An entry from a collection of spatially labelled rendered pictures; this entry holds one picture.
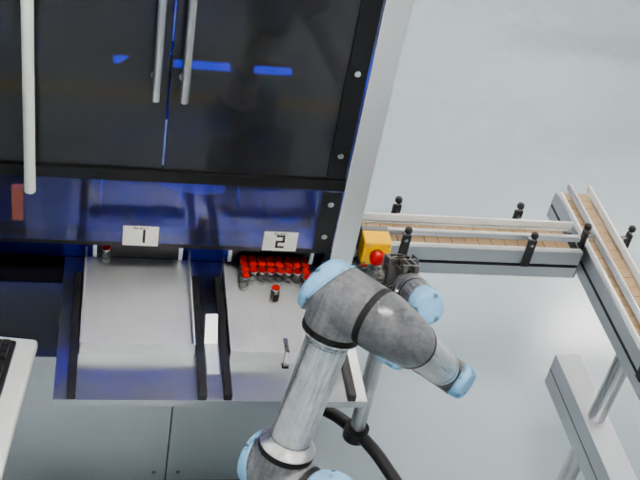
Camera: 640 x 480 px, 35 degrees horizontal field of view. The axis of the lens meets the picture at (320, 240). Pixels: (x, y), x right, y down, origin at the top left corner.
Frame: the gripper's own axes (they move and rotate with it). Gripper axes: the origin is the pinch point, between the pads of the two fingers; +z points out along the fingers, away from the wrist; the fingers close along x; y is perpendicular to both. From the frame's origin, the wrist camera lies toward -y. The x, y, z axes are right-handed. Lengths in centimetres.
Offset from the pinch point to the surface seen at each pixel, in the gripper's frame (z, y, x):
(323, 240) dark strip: 9.1, 5.3, 14.5
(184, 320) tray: 2, -14, 48
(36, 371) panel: 29, -38, 84
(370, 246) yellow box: 8.9, 4.4, 2.5
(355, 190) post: 2.5, 19.5, 9.1
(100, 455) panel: 44, -69, 66
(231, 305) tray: 7.4, -11.6, 36.4
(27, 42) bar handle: -20, 50, 84
